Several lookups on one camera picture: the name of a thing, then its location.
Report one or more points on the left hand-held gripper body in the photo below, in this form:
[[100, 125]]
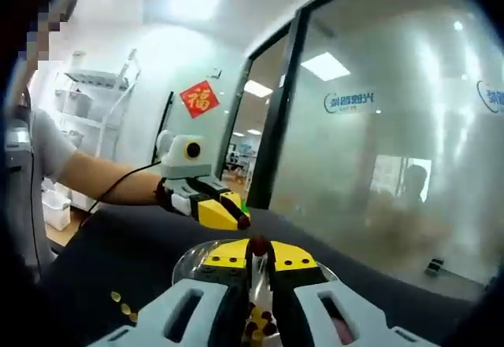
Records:
[[185, 158]]

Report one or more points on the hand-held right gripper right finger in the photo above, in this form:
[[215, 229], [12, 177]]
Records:
[[354, 311]]

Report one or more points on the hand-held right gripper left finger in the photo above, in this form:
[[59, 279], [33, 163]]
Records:
[[173, 307]]

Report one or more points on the single red gummy candy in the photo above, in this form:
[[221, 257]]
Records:
[[244, 221], [260, 245]]

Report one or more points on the gummy candies group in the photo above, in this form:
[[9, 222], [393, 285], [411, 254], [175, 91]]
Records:
[[125, 308]]

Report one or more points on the steel bowl with paper label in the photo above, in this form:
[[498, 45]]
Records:
[[189, 260]]

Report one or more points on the heap of gummy candies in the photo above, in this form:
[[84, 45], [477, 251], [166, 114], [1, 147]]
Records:
[[260, 321]]

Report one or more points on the small dark floor object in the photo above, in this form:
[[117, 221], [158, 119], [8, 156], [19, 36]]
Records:
[[434, 266]]

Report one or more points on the white metal shelf rack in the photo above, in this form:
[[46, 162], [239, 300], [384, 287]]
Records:
[[114, 99]]

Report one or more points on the grey storage bin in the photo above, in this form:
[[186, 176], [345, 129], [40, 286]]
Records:
[[75, 103]]

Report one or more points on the white plastic bin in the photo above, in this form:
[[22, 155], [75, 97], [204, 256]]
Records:
[[57, 209]]

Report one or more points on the person's torso in white shirt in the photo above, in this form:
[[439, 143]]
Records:
[[47, 142]]

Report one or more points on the white chest-worn device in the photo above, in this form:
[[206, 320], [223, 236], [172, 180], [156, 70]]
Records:
[[15, 142]]

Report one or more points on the black wall strip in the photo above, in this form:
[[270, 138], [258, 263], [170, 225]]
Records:
[[166, 113]]

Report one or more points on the red paper wall decoration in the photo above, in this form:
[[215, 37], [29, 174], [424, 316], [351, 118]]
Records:
[[199, 100]]

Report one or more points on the black door frame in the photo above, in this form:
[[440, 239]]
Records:
[[275, 134]]

